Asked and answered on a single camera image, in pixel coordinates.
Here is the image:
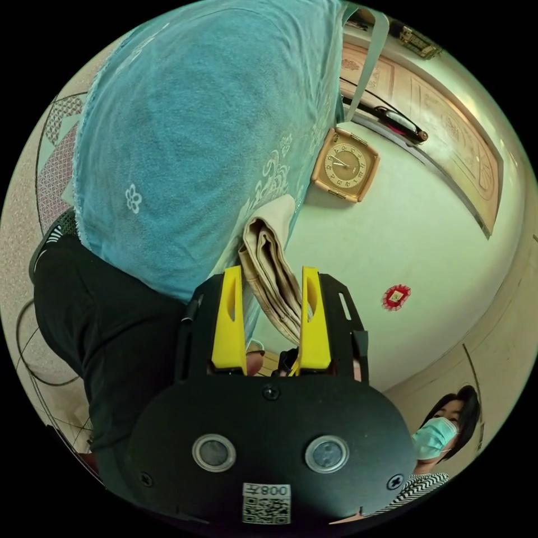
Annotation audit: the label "red paper wall ornament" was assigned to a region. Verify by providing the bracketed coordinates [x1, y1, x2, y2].
[381, 284, 412, 313]

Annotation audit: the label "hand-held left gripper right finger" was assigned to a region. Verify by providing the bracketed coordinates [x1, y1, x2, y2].
[297, 265, 333, 372]

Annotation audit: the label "bed with woven mat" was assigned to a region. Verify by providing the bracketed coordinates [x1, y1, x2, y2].
[0, 91, 94, 456]

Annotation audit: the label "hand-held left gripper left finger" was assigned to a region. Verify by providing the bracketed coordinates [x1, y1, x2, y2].
[211, 265, 249, 375]

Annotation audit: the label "person's body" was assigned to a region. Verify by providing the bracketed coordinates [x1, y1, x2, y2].
[364, 384, 483, 518]

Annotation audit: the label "carved wooden door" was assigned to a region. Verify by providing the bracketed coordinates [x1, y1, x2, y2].
[338, 41, 505, 240]

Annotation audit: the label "black garment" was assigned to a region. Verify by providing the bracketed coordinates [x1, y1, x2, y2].
[33, 210, 198, 471]

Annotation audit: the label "teal floral towel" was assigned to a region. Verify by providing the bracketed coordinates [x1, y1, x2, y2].
[73, 0, 391, 342]

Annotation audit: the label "white pants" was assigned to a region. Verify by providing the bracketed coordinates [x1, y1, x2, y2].
[238, 196, 304, 345]

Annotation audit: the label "square gold wall clock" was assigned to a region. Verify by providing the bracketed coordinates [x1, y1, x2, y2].
[310, 127, 381, 203]

